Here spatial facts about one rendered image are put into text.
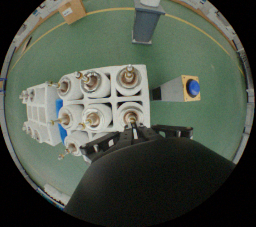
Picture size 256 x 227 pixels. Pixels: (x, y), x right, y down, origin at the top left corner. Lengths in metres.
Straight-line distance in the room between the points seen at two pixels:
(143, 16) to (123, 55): 0.29
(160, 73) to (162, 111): 0.24
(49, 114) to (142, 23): 0.73
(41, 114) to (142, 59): 0.79
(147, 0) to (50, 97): 0.71
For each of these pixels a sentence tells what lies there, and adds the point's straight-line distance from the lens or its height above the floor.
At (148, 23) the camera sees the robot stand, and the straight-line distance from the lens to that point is 0.51.
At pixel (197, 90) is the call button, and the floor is 0.33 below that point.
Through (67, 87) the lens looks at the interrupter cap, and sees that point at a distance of 0.32.
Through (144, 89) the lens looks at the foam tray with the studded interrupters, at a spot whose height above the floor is 0.18.
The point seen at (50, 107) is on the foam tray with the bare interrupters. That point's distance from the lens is 0.56.
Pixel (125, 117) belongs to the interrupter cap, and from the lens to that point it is 0.24.
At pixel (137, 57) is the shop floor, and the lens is 0.57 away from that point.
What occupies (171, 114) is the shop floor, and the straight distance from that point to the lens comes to 0.58.
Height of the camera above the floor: 0.49
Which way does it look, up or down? 89 degrees down
